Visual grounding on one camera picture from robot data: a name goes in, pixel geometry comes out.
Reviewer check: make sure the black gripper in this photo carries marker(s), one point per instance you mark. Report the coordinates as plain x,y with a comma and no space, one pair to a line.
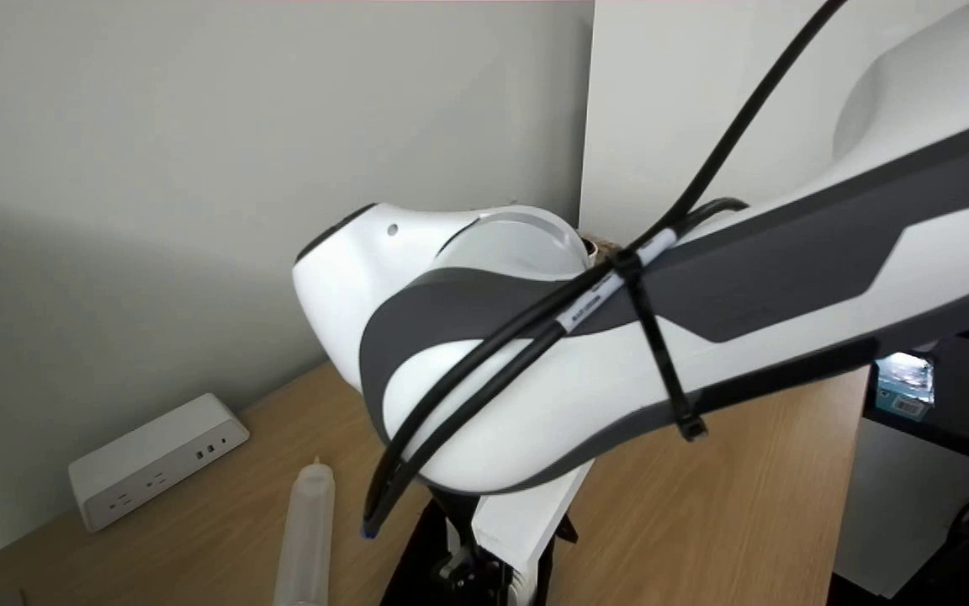
472,559

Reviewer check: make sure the white grey Franka robot arm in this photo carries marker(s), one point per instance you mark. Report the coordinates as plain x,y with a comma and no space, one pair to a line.
484,431

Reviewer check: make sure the black bookcase box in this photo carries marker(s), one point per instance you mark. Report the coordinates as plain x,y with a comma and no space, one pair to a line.
411,575

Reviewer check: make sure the translucent white squeeze bottle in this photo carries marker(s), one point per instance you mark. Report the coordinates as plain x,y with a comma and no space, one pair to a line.
305,541

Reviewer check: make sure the white power strip box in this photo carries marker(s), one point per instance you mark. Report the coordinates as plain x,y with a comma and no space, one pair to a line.
153,460

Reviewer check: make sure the teal shiny package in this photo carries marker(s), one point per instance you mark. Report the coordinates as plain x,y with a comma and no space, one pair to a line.
905,387

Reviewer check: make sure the white wrist mount plate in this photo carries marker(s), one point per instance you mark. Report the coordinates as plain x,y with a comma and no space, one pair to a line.
530,528

